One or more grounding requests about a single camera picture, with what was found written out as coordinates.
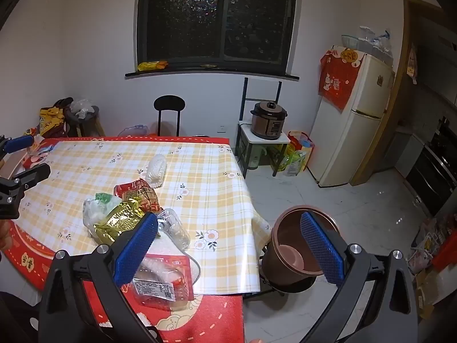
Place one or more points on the white crumpled plastic bag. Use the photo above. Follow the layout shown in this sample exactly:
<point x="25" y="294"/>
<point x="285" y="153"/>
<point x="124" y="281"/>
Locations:
<point x="157" y="171"/>

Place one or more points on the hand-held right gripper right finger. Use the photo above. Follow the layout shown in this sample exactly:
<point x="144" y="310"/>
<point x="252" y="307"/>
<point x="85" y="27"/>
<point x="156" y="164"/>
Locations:
<point x="321" y="250"/>

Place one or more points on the black built-in oven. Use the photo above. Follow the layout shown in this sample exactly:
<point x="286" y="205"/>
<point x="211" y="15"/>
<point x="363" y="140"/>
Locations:
<point x="432" y="175"/>

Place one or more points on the white printed receipt card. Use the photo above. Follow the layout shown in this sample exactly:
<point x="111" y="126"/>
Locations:
<point x="160" y="286"/>

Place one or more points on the colourful woven bag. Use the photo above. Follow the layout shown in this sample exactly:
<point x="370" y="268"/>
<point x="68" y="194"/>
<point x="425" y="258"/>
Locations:
<point x="300" y="153"/>

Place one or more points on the red fabric item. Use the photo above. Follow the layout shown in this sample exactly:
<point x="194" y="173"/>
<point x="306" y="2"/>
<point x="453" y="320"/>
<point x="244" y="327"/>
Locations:
<point x="444" y="255"/>

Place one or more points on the hanging wall calendar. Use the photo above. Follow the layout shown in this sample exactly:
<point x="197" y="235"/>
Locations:
<point x="412" y="64"/>

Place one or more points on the cream fridge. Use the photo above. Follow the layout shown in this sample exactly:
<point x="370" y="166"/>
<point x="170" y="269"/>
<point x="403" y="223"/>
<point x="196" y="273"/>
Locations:
<point x="353" y="135"/>

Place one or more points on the small white side table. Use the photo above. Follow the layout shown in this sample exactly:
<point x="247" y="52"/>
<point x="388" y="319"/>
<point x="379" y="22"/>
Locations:
<point x="246" y="130"/>

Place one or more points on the yellow printed bag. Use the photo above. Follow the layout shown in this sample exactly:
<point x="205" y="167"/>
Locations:
<point x="50" y="121"/>

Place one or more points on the wooden door frame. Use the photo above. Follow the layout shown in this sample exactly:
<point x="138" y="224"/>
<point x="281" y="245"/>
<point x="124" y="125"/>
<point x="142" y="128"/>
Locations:
<point x="392" y="107"/>

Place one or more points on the wooden stool with bags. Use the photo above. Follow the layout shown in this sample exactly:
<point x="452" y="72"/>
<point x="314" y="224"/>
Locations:
<point x="84" y="121"/>

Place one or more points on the white and green plastic bag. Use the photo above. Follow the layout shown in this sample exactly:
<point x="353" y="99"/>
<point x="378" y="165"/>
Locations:
<point x="96" y="212"/>

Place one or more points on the red and brown paper bag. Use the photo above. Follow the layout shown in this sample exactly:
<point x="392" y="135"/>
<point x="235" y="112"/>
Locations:
<point x="142" y="194"/>

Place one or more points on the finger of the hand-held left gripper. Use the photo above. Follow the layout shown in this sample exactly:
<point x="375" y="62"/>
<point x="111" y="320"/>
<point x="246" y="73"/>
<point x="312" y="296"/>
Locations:
<point x="19" y="143"/>
<point x="34" y="175"/>

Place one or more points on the yellow checked tablecloth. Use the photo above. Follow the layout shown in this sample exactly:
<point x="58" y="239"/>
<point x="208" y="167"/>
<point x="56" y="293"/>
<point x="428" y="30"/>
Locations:
<point x="207" y="185"/>

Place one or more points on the red printed cloth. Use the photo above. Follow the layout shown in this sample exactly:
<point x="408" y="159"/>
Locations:
<point x="337" y="78"/>

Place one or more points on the gold foil bag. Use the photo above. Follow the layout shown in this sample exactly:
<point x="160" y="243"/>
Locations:
<point x="117" y="221"/>

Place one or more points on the black stool under bin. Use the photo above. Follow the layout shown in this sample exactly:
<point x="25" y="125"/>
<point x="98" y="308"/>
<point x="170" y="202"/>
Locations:
<point x="282" y="289"/>

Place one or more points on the black window sill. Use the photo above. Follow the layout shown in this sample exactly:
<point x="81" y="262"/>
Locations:
<point x="214" y="72"/>

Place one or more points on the yellow snack packet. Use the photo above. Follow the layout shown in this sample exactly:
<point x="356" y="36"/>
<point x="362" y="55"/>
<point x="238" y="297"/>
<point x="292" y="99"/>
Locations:
<point x="151" y="65"/>

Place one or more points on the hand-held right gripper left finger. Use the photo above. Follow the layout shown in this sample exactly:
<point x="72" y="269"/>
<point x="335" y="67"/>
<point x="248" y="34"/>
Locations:
<point x="135" y="246"/>

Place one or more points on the brown plastic bin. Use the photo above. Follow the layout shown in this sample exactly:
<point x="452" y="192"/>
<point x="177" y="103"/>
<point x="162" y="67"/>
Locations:
<point x="285" y="232"/>

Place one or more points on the dark window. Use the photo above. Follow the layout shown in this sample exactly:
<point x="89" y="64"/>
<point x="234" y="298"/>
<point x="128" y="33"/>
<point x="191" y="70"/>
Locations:
<point x="214" y="18"/>

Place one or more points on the clear plastic bottle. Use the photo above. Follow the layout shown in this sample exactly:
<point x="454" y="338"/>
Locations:
<point x="175" y="230"/>

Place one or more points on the brown pressure cooker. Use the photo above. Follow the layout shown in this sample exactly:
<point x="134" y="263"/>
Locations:
<point x="268" y="121"/>

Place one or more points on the black metal shelf frame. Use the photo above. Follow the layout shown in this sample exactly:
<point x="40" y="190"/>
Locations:
<point x="245" y="93"/>

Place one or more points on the clear plastic bags on fridge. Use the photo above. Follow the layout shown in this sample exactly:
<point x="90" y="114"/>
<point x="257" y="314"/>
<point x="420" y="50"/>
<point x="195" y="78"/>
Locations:
<point x="375" y="44"/>

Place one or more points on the clear plastic lid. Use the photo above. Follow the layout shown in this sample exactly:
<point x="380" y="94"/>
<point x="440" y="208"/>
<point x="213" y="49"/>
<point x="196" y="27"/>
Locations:
<point x="134" y="130"/>

